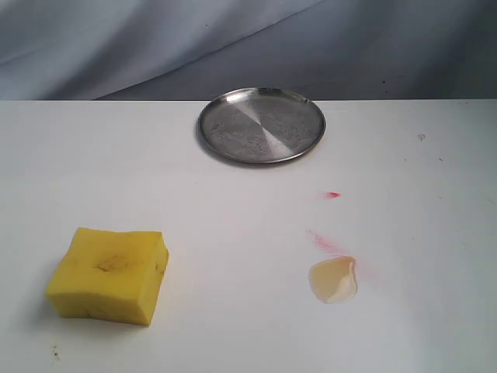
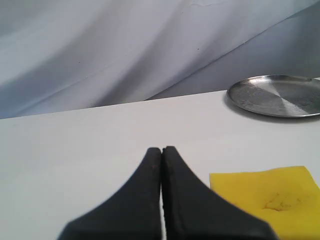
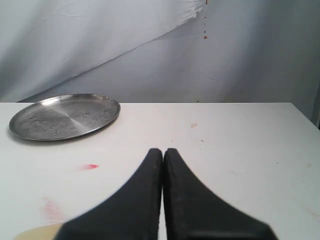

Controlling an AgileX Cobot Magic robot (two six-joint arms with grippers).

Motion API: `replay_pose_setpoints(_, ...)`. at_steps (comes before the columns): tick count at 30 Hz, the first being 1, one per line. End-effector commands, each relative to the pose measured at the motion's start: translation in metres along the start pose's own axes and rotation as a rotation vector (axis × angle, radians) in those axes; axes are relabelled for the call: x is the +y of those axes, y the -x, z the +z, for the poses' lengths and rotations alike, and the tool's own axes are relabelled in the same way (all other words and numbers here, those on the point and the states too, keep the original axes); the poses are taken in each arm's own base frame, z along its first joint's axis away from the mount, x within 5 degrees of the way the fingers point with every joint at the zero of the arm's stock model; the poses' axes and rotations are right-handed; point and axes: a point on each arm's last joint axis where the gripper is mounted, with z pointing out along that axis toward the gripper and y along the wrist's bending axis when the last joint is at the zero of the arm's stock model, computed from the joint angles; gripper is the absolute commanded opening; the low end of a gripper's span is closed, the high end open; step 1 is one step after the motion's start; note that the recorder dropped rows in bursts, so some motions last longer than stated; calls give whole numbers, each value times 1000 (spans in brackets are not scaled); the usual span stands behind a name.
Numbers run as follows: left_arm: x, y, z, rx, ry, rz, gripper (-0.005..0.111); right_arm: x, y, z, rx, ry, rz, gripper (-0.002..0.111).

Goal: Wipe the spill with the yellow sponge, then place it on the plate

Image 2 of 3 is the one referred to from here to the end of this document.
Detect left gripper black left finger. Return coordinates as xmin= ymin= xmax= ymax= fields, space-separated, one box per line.
xmin=58 ymin=147 xmax=162 ymax=240

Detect yellow sponge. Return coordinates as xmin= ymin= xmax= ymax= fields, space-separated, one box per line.
xmin=209 ymin=166 xmax=320 ymax=240

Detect round metal plate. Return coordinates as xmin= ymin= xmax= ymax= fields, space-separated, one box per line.
xmin=226 ymin=75 xmax=320 ymax=119

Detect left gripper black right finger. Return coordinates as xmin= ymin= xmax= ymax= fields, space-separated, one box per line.
xmin=161 ymin=146 xmax=277 ymax=240

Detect white-grey backdrop cloth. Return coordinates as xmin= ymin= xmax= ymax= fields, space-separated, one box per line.
xmin=0 ymin=0 xmax=320 ymax=119

